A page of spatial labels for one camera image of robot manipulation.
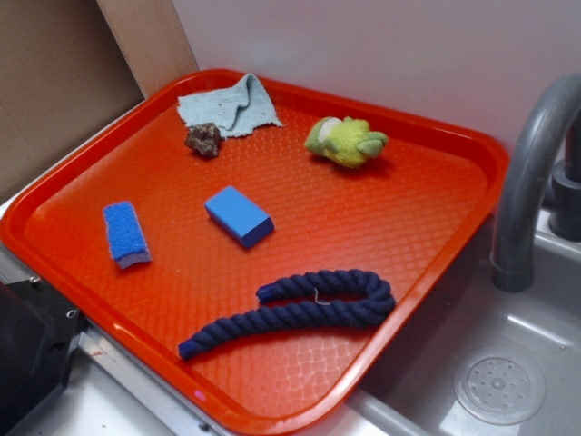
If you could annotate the green plush animal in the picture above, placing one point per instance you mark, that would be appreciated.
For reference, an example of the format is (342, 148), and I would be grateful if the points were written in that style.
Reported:
(347, 142)

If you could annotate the red plastic tray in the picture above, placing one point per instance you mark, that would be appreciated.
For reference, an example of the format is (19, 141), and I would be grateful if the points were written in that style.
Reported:
(404, 215)

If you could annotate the blue rectangular block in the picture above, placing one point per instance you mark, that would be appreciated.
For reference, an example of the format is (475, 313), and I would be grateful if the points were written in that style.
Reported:
(239, 217)

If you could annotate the brown rock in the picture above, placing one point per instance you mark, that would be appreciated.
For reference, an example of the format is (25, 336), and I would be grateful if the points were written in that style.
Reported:
(205, 139)

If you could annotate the light blue cloth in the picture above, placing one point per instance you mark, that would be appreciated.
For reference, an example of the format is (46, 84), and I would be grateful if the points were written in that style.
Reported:
(237, 111)

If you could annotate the blue sponge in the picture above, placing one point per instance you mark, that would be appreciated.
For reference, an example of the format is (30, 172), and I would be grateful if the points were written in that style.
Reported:
(125, 237)

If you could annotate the grey faucet spout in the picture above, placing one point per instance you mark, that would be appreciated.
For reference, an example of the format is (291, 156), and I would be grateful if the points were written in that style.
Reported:
(540, 146)

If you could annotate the wooden board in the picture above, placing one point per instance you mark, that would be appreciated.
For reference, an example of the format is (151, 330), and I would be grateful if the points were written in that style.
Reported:
(151, 38)

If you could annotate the grey sink basin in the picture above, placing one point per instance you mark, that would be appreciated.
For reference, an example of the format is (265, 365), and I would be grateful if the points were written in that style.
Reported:
(473, 360)

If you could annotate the brown cardboard panel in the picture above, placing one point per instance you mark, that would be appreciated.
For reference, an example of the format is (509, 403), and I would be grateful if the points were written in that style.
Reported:
(63, 78)

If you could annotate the black faucet handle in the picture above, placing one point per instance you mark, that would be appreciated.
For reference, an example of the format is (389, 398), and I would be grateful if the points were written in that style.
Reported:
(564, 221)

